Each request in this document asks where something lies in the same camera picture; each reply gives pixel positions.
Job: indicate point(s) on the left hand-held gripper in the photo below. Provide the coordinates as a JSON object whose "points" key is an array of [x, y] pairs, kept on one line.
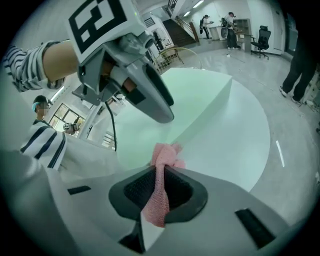
{"points": [[95, 25]]}

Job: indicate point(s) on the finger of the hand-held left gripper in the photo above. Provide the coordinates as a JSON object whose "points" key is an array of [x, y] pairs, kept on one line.
{"points": [[160, 82], [150, 110]]}

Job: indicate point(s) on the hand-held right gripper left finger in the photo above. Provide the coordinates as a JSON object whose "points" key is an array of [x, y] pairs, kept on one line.
{"points": [[87, 200]]}

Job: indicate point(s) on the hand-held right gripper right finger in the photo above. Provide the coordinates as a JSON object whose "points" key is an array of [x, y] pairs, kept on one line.
{"points": [[225, 220]]}

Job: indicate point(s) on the light green mat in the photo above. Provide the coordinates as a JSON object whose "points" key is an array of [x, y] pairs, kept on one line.
{"points": [[195, 95]]}

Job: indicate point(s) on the pink cloth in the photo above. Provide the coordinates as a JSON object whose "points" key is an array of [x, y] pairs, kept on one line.
{"points": [[160, 200]]}

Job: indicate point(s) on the person's left forearm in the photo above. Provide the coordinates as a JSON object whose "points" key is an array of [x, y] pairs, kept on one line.
{"points": [[60, 60]]}

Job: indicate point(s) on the person's left hand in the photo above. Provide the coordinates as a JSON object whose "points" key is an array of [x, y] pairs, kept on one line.
{"points": [[130, 86]]}

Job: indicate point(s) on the dark wooden staircase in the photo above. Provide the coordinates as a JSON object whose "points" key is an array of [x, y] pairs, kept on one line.
{"points": [[180, 35]]}

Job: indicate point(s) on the white washing machine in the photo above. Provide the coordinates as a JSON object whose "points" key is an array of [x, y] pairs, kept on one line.
{"points": [[214, 33]]}

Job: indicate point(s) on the round white table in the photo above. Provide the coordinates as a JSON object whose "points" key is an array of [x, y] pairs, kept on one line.
{"points": [[237, 140]]}

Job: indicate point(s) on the person's striped shirt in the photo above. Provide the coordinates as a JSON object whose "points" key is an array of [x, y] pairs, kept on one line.
{"points": [[22, 67]]}

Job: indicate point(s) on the wooden counter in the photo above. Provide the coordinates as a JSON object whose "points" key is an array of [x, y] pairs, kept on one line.
{"points": [[243, 22]]}

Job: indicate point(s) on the black office chair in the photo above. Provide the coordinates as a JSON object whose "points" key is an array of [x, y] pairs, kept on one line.
{"points": [[264, 35]]}

